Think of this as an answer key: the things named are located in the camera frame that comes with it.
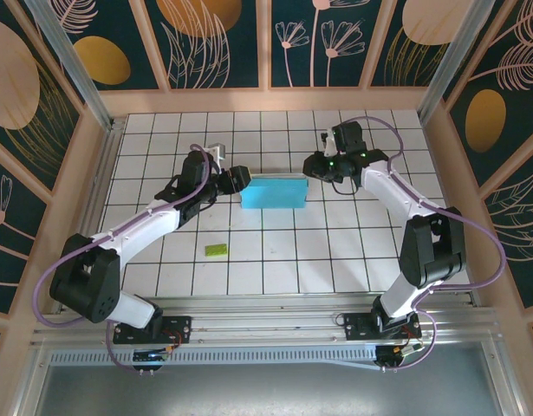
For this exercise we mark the grey metal sheet panel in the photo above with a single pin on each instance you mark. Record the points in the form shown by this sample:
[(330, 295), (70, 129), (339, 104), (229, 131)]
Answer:
[(266, 390)]

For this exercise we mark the aluminium side rail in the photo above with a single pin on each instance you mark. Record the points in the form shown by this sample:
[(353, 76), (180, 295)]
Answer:
[(99, 182)]

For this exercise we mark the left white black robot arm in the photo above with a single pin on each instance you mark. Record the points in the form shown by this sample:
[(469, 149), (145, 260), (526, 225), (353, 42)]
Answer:
[(134, 308)]

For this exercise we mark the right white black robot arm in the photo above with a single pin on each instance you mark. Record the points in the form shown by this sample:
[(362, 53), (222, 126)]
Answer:
[(398, 299)]

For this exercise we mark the white and blue paper box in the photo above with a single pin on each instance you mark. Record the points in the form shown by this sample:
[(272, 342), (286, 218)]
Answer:
[(274, 195)]

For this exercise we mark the aluminium frame post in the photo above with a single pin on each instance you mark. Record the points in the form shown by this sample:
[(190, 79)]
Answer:
[(459, 47), (75, 69)]

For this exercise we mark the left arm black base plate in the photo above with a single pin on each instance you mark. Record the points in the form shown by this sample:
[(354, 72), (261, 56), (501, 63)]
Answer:
[(181, 324)]

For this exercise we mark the aluminium mounting rail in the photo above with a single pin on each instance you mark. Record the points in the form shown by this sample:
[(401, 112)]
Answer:
[(266, 323)]

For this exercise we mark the green toy brick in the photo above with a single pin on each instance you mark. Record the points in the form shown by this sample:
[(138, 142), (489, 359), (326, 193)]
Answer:
[(216, 251)]

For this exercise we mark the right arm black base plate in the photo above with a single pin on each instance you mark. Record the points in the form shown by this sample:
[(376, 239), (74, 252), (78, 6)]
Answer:
[(356, 323)]

